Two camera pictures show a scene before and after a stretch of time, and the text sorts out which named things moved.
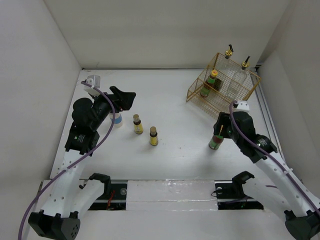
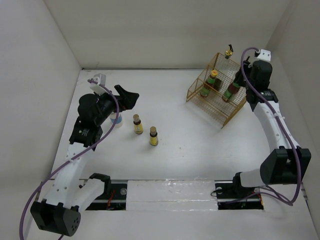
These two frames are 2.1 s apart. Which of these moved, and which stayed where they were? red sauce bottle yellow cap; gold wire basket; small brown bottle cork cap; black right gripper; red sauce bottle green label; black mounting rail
Moved: black right gripper; red sauce bottle green label
Stayed: black mounting rail; small brown bottle cork cap; red sauce bottle yellow cap; gold wire basket
